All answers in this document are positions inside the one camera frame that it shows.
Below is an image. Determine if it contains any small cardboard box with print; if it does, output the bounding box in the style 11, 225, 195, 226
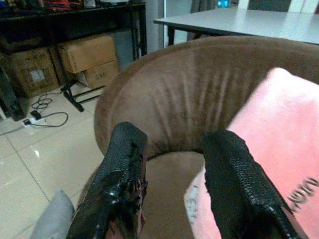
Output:
77, 59, 120, 89

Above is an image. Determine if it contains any white power strip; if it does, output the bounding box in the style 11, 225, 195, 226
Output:
22, 117, 47, 128

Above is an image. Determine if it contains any brown round sofa chair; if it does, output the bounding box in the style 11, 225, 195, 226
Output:
77, 35, 319, 239

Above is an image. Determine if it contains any black cable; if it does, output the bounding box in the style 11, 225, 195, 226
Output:
0, 90, 69, 136

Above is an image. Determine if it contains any black metal shelf rack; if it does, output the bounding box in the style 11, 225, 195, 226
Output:
0, 1, 148, 121

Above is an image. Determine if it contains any grey table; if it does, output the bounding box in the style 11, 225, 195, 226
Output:
153, 8, 319, 47

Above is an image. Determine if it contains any cardboard box with white label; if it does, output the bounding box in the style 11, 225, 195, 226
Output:
6, 47, 60, 98

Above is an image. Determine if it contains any grey pillow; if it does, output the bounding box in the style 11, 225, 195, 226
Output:
29, 189, 75, 239

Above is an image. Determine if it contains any large cardboard box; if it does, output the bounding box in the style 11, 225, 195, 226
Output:
56, 34, 118, 74

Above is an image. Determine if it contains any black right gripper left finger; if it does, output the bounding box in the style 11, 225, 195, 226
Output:
66, 121, 149, 239

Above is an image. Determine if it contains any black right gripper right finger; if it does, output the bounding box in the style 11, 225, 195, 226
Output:
202, 129, 302, 239

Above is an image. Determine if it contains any pink pillow with black letters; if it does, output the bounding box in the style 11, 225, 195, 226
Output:
183, 67, 319, 239

